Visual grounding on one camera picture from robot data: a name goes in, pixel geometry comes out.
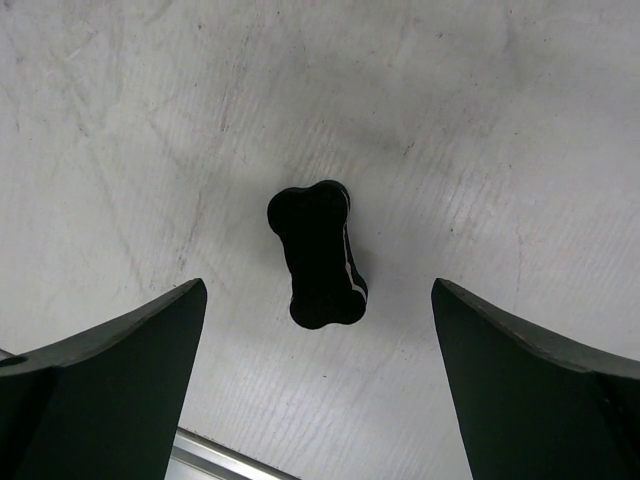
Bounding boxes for aluminium mounting rail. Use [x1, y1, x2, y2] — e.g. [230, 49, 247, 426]
[165, 428, 298, 480]

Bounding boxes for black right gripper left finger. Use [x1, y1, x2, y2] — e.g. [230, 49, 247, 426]
[1, 279, 207, 479]

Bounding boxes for black blue whiteboard eraser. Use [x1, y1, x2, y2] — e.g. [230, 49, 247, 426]
[267, 180, 368, 330]

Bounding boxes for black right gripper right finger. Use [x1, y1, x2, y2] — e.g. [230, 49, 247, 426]
[431, 279, 639, 479]

